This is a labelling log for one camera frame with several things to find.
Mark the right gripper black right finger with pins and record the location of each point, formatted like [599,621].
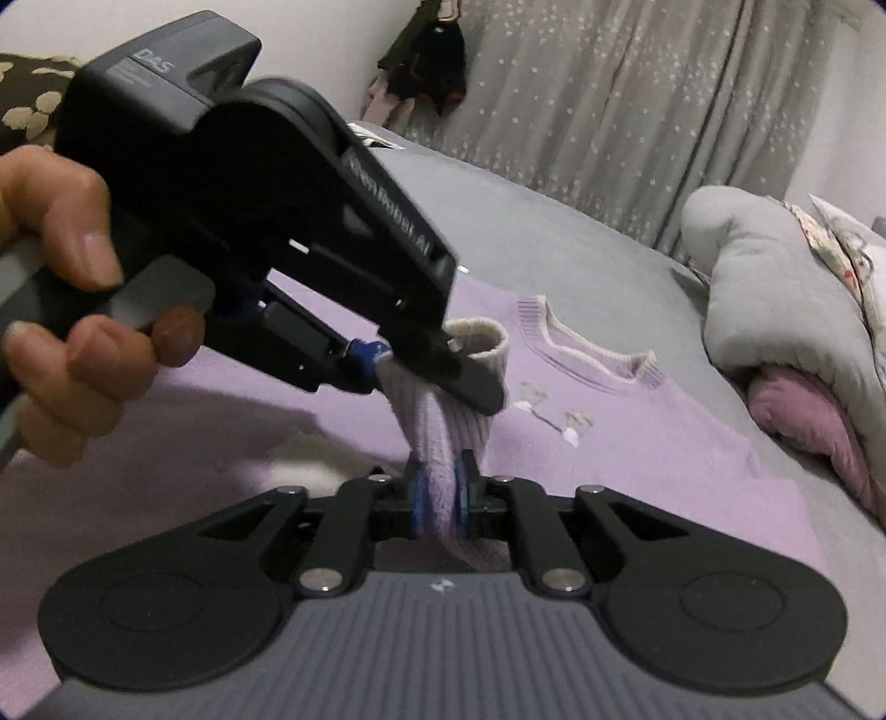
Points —
[689,604]

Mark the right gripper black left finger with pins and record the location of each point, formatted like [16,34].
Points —
[193,603]

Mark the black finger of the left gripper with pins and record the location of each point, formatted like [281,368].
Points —
[441,360]
[288,342]

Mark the lilac knit sweater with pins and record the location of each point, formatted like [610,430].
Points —
[216,432]

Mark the white papers and booklets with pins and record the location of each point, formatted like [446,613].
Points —
[376,137]

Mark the grey bed sheet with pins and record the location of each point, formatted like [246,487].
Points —
[623,296]

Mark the brown beige-spotted fleece blanket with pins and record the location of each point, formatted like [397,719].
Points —
[32,89]

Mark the pink pillow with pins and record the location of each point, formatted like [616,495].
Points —
[801,409]

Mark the black hanging garment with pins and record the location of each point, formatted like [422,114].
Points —
[428,59]

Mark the grey star-patterned curtain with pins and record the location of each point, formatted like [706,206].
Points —
[623,109]

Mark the grey duvet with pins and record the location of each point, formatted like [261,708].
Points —
[772,301]

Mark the patterned floral pillow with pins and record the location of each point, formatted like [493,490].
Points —
[854,254]

